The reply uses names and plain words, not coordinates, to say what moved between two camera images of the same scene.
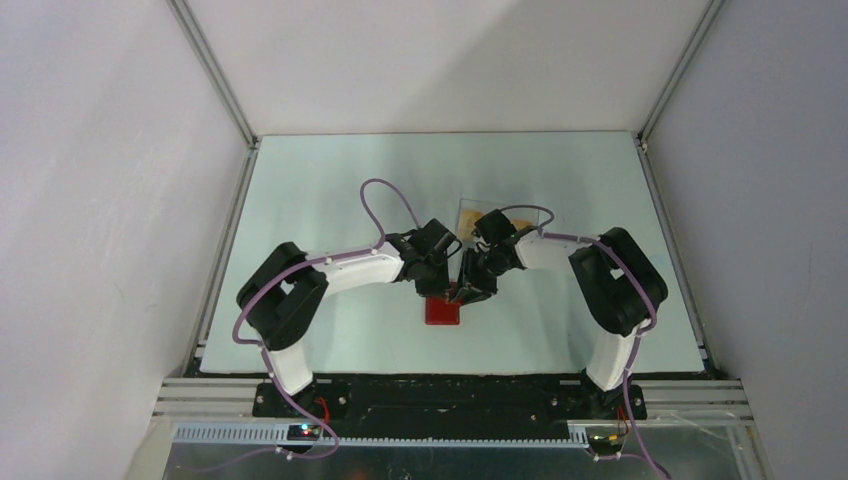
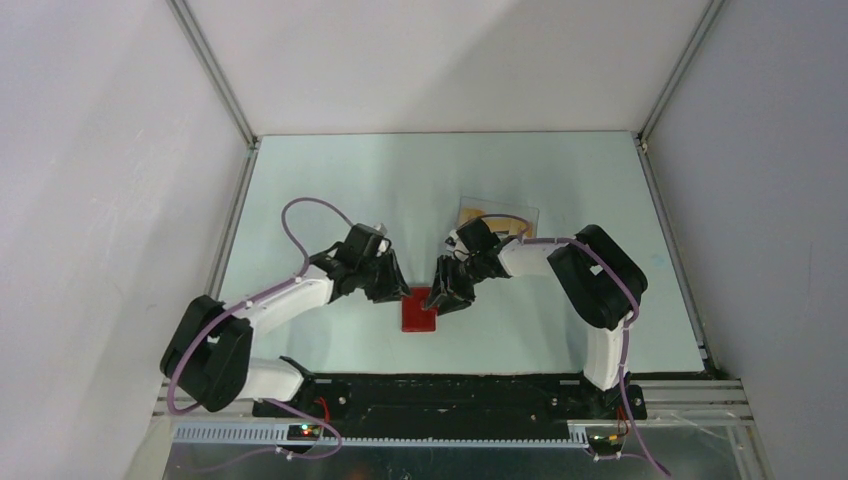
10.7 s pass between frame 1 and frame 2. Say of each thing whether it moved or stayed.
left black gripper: moved
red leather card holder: moved
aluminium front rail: stayed
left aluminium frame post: stayed
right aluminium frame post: stayed
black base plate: stayed
